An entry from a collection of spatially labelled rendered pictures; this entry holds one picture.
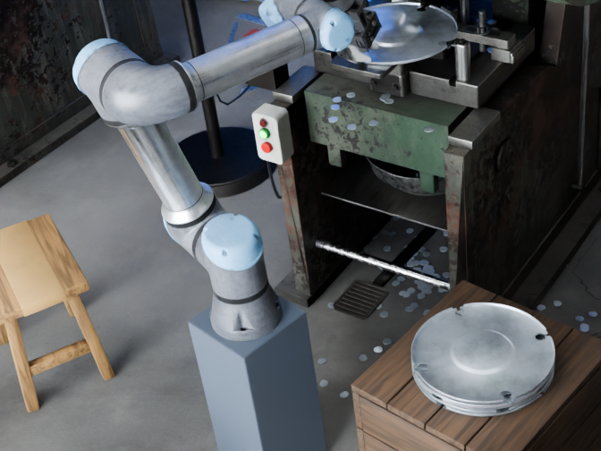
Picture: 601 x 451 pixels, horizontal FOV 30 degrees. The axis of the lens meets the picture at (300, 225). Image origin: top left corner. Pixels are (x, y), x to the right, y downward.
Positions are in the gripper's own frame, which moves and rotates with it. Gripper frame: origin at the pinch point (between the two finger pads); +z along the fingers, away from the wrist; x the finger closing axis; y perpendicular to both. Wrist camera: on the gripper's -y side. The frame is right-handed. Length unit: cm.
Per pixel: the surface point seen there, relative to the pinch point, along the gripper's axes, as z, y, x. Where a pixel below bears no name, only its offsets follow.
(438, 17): 11.7, 7.3, 22.4
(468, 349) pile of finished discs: 21, 43, -50
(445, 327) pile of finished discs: 24, 36, -46
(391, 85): 14.7, 2.4, 3.7
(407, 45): 5.6, 6.6, 9.4
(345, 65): 0.4, -2.2, -2.3
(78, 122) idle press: 87, -145, 6
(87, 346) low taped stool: 40, -57, -74
